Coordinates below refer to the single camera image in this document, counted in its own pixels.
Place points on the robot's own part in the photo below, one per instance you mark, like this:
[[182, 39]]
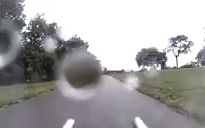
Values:
[[140, 123], [68, 123]]

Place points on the dense wood of trees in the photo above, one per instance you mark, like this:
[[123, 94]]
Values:
[[35, 50]]

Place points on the grey asphalt road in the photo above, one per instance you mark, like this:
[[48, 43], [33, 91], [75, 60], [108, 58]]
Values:
[[106, 108]]

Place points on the broad dark tree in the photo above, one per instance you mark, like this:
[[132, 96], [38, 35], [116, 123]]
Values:
[[151, 57]]

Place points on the tall thin-trunk tree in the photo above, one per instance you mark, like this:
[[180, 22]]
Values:
[[179, 44]]

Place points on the grass verge beside wood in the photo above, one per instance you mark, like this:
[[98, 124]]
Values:
[[16, 93]]

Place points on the open grass field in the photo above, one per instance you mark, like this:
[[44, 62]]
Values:
[[183, 86]]

